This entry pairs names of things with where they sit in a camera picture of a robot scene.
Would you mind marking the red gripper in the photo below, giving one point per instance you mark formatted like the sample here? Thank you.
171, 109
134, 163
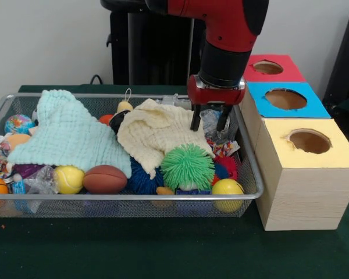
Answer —
215, 94

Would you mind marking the cream waffle cloth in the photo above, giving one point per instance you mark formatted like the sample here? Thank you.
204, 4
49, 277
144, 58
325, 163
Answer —
157, 128

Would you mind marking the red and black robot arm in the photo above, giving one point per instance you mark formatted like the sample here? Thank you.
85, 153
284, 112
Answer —
229, 26

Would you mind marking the wooden box with three holes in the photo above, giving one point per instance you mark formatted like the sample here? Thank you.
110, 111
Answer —
302, 197

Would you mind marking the green spiky rubber ball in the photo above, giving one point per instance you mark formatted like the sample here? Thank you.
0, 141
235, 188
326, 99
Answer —
187, 167

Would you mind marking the yellow smiley foam ball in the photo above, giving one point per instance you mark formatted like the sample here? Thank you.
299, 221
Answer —
227, 189

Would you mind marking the blue spiky rubber ball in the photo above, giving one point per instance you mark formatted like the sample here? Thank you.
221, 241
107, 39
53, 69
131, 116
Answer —
142, 180

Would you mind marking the brown toy football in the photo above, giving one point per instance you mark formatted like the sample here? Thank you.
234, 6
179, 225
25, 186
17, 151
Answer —
104, 179

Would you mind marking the dark green table cloth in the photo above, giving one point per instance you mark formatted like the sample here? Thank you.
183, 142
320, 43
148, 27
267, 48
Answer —
163, 250

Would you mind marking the mint green waffle cloth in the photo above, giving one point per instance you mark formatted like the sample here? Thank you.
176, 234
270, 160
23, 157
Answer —
64, 130

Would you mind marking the yellow tennis ball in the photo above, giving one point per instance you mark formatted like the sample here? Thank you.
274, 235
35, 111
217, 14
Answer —
69, 180

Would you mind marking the globe print foam ball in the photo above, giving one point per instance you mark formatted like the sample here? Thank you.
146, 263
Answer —
19, 123

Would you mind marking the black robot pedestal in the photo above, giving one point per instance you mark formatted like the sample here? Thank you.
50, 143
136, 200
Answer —
151, 43

